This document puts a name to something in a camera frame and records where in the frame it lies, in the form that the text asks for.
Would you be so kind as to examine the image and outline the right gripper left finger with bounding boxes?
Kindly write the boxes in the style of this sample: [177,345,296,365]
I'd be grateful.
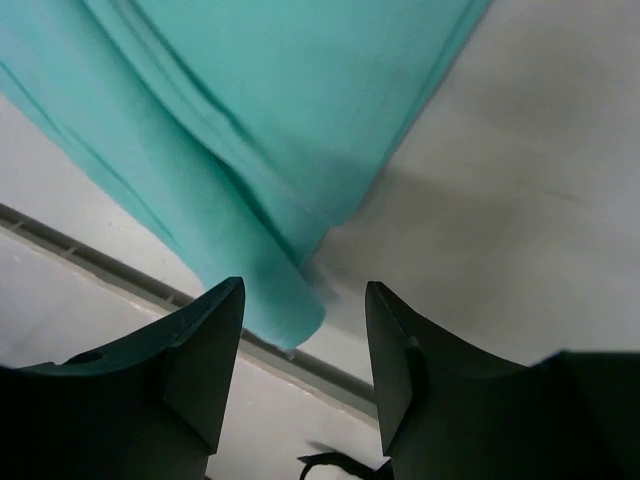
[1,277,245,479]

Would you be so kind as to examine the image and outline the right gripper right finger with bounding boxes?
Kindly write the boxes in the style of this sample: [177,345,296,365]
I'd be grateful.
[365,282,639,479]

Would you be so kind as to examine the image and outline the teal t shirt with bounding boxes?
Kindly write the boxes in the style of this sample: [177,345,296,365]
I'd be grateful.
[1,1,488,350]

